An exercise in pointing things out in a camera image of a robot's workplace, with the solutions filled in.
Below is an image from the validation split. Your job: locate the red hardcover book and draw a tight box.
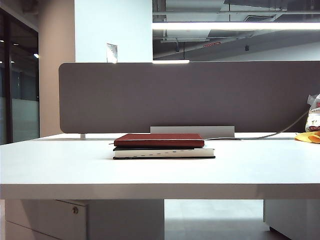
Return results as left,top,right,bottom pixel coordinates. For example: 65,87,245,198
108,133,205,148

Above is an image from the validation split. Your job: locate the black book with white pages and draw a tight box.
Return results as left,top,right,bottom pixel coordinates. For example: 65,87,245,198
112,146,216,160

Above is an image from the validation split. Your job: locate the grey fabric desk divider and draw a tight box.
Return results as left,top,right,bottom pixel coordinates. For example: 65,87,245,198
58,60,320,135

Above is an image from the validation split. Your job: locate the short ceiling light strip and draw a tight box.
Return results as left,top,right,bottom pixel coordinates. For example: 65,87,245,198
152,59,190,65

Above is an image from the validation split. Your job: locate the white drawer cabinet with lock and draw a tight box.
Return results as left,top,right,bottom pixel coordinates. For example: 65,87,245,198
4,199,165,240

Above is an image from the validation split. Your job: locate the long ceiling light strip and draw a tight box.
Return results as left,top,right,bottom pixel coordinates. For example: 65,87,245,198
152,21,320,31

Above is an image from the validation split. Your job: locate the yellow cloth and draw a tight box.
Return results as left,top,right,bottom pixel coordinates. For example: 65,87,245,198
294,130,320,144

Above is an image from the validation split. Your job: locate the clear plastic snack bag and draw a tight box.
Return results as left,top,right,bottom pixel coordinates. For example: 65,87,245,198
305,93,320,133

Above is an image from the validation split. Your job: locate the white plain cabinet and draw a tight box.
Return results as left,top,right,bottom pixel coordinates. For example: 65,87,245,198
263,199,320,240

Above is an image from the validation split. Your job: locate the silver wall plate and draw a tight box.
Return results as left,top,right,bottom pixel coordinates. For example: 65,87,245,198
106,42,118,63

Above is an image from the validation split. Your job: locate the grey power cable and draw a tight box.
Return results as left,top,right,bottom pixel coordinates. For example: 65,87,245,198
204,111,310,141

